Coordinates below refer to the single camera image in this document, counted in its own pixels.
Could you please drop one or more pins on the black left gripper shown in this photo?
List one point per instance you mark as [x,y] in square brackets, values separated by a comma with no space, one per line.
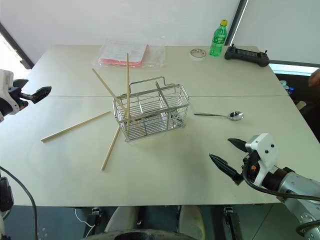
[17,101]

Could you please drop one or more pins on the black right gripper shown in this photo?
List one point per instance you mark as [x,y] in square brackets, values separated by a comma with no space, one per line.
[251,167]

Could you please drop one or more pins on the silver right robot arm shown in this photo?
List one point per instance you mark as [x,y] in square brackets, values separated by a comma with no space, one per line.
[297,190]

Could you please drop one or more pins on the bystander bare hand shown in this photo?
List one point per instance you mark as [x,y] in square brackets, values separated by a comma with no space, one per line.
[315,78]

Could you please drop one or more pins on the silver metal spoon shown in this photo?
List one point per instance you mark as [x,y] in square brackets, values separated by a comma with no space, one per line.
[235,115]

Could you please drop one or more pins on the wooden chopstick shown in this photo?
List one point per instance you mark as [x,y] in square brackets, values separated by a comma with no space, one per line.
[110,150]
[75,127]
[128,82]
[105,83]

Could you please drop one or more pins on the white rounded foot shape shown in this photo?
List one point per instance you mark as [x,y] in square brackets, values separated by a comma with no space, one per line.
[122,218]
[192,220]

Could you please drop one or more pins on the clear bag with red papers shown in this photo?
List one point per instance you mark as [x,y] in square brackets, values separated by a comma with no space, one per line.
[120,53]

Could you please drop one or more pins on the black handheld remote controller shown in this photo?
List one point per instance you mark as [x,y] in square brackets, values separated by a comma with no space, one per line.
[246,56]

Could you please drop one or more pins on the white tape roll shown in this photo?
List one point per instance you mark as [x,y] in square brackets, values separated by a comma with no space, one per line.
[197,54]

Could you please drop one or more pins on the green plastic bottle yellow cap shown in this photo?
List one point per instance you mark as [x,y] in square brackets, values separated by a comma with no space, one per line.
[218,41]

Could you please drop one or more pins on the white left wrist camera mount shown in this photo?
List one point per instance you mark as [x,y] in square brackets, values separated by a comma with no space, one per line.
[5,85]

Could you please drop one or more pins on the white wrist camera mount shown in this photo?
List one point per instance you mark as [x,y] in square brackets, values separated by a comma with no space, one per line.
[266,150]
[5,85]

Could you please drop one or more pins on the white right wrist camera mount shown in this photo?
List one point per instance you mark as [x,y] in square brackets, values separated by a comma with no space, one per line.
[266,150]

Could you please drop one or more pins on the black window frame bar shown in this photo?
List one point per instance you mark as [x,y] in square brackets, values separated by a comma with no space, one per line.
[238,21]
[17,47]

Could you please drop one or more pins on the black table leg bracket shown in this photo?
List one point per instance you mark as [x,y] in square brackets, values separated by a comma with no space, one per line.
[95,217]
[232,222]

